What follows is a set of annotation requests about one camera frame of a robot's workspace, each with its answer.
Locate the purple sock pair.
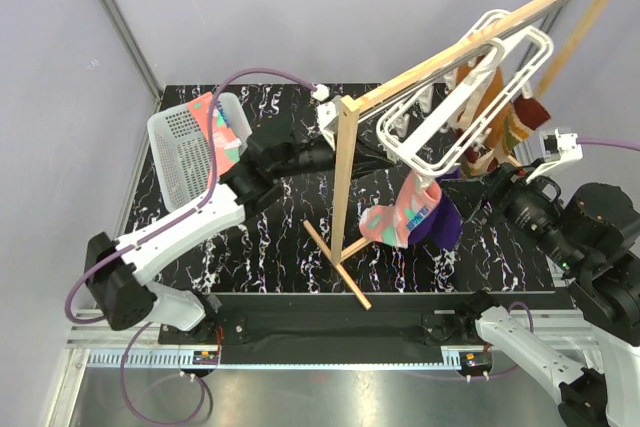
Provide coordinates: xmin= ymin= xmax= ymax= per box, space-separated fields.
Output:
xmin=404 ymin=170 xmax=462 ymax=250

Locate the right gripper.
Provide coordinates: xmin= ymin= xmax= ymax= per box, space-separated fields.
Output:
xmin=438 ymin=155 xmax=584 ymax=271

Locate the white clip hanger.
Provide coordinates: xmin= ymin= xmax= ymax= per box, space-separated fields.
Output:
xmin=376 ymin=26 xmax=554 ymax=178

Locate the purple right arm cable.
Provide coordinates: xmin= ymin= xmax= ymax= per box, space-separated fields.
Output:
xmin=507 ymin=136 xmax=640 ymax=383

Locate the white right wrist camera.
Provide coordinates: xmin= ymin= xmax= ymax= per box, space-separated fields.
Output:
xmin=526 ymin=128 xmax=583 ymax=183

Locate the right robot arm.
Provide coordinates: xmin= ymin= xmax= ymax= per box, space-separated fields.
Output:
xmin=440 ymin=161 xmax=639 ymax=426

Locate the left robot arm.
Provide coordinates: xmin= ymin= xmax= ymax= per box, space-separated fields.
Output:
xmin=85 ymin=124 xmax=336 ymax=343

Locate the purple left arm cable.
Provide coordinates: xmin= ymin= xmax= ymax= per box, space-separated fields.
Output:
xmin=65 ymin=66 xmax=321 ymax=423

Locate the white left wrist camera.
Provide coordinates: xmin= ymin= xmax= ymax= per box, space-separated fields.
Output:
xmin=315 ymin=95 xmax=342 ymax=149

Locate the pink dotted sock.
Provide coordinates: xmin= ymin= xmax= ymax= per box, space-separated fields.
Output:
xmin=187 ymin=92 xmax=241 ymax=175
xmin=359 ymin=171 xmax=442 ymax=248

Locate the wooden clothes rack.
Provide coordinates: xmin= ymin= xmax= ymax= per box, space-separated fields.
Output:
xmin=303 ymin=0 xmax=640 ymax=312

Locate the white plastic basket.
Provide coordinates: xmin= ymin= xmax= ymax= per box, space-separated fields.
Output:
xmin=147 ymin=92 xmax=252 ymax=212

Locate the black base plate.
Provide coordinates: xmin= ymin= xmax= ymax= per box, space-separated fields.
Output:
xmin=158 ymin=291 xmax=566 ymax=366

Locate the orange sock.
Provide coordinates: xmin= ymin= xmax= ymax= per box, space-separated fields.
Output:
xmin=454 ymin=56 xmax=504 ymax=136

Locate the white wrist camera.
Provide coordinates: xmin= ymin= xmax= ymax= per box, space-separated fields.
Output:
xmin=526 ymin=128 xmax=583 ymax=183
xmin=315 ymin=95 xmax=342 ymax=149

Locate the striped beige sock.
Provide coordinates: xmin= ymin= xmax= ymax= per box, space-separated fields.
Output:
xmin=492 ymin=94 xmax=551 ymax=163
xmin=460 ymin=142 xmax=499 ymax=178

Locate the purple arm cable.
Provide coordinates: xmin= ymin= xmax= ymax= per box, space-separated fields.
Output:
xmin=507 ymin=136 xmax=640 ymax=383
xmin=65 ymin=66 xmax=321 ymax=423

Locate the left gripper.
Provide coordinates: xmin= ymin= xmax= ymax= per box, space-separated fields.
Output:
xmin=272 ymin=124 xmax=394 ymax=190

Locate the aluminium rail frame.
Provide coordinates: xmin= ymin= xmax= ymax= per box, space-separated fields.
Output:
xmin=44 ymin=309 xmax=581 ymax=427

